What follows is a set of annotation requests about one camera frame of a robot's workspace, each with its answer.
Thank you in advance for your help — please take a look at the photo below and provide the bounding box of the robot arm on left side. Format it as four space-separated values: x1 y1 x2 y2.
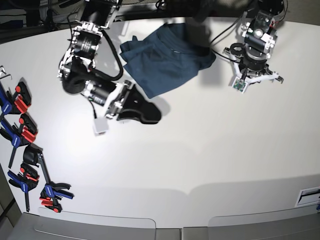
223 0 286 93

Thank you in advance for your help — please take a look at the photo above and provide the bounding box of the robot arm on right side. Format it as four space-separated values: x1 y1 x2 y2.
57 0 162 125

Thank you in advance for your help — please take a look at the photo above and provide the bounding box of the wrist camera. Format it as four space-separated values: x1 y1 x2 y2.
231 76 249 94
93 117 109 136

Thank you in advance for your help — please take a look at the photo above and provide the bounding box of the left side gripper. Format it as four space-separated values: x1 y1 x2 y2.
223 47 284 86

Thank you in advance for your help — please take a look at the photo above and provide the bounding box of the blue red clamp top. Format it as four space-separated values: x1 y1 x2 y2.
0 81 32 121

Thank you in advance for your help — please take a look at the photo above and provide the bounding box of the grey chair right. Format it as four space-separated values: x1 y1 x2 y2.
181 206 320 240

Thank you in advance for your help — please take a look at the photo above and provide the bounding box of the right side wrist camera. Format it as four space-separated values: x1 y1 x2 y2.
93 117 109 136

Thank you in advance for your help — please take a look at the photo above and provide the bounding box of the left side wrist camera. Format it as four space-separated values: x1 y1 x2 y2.
231 76 249 94

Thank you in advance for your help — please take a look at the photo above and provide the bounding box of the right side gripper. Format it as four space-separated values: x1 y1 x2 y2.
83 80 162 125

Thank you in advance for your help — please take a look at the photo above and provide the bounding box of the blue T-shirt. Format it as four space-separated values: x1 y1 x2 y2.
120 23 216 99

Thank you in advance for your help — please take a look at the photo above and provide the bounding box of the grey chair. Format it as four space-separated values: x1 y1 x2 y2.
0 213 181 240
181 206 320 240

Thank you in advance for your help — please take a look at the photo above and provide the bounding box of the metal hex key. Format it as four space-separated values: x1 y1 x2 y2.
0 65 12 80

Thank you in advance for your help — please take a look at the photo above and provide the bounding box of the grey chair left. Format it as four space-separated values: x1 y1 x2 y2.
0 213 181 240

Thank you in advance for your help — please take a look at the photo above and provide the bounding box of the white label sticker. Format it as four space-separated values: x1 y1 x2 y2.
295 186 320 208

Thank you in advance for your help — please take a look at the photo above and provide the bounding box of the blue red clamp bottom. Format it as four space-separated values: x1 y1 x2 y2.
37 153 74 213

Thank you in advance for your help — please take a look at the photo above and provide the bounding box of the blue red clamp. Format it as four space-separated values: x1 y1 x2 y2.
7 162 40 212
0 81 32 121
0 113 38 169
37 153 74 213

